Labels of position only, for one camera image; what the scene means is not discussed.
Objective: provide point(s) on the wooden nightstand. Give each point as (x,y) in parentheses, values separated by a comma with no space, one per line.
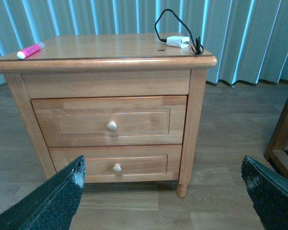
(102,66)

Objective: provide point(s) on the light blue curtain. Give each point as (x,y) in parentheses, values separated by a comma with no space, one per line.
(248,37)

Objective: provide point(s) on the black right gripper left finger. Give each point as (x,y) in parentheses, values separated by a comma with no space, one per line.
(52,205)

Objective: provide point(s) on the white charger adapter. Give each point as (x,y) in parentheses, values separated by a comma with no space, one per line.
(178,41)

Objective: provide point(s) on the wooden drawer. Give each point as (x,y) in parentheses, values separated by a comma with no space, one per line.
(85,122)
(123,163)

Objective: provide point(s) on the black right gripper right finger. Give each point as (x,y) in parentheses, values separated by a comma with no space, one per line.
(268,191)

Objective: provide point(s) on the pink marker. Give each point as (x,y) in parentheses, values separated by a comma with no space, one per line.
(26,52)

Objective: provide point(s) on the dark wooden furniture frame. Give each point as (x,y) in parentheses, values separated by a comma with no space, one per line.
(276,152)

